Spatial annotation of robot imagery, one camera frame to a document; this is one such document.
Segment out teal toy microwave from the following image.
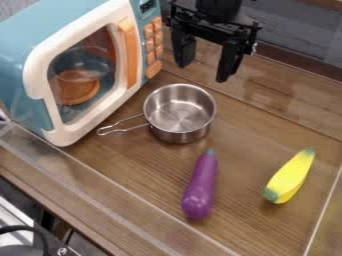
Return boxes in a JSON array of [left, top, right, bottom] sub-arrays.
[[0, 0, 163, 147]]

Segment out black cable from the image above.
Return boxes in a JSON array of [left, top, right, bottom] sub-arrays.
[[0, 225, 49, 256]]

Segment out purple toy eggplant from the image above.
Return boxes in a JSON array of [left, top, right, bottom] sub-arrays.
[[182, 149, 218, 220]]

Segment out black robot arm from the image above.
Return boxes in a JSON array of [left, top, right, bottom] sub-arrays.
[[167, 0, 262, 83]]

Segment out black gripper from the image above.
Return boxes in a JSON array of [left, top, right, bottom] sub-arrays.
[[167, 0, 262, 83]]

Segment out silver pot with handle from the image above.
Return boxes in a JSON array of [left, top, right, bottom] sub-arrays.
[[96, 83, 216, 144]]

